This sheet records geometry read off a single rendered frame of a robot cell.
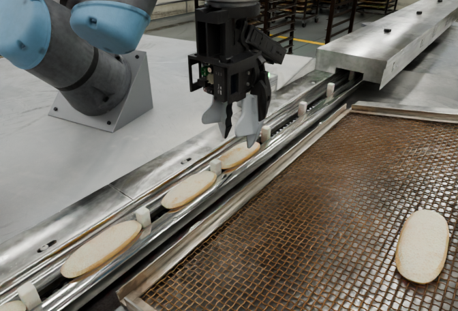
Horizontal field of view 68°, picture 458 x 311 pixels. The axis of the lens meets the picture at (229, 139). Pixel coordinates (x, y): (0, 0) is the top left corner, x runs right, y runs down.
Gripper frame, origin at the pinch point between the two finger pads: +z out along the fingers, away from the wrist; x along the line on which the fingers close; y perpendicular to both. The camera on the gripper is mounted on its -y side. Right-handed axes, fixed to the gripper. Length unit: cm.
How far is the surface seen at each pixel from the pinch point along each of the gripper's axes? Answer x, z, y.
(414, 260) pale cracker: 28.3, -4.0, 13.9
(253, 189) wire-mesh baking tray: 9.8, 0.0, 10.3
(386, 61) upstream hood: 8.7, -2.7, -45.0
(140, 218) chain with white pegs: 0.4, 2.7, 20.7
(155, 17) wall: -440, 82, -351
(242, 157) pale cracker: 1.5, 3.3, 1.1
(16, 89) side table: -69, 7, 7
